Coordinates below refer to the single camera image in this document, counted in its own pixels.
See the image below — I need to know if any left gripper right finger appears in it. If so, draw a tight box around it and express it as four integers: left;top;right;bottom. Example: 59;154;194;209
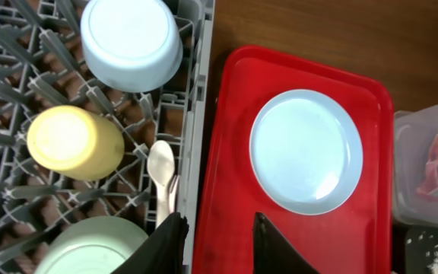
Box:
253;212;319;274

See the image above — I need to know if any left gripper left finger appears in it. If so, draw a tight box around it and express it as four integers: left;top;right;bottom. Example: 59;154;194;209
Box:
112;212;189;274

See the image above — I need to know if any green bowl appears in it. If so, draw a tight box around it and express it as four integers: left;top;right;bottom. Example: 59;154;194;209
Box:
35;216;148;274

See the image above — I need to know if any white plastic spoon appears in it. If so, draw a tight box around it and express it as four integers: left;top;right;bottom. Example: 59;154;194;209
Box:
147;140;175;228

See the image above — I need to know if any light blue plate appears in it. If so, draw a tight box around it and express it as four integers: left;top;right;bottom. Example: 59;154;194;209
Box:
249;89;363;215

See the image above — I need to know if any yellow plastic cup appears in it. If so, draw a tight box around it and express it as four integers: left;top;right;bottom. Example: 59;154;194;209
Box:
27;105;125;180

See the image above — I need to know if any light blue bowl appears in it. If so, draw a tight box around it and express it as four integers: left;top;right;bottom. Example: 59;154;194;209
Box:
80;0;183;93

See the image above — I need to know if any grey dishwasher rack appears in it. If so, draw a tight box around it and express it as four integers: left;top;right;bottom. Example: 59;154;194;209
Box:
0;0;215;273

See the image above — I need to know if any red plastic tray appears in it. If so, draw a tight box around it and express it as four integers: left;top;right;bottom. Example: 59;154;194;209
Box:
192;46;394;273

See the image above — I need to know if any black tray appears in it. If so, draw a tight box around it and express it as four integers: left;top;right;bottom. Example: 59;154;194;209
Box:
391;225;438;274

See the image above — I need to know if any clear plastic bin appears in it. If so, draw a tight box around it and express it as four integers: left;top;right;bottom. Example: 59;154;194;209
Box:
392;104;438;226

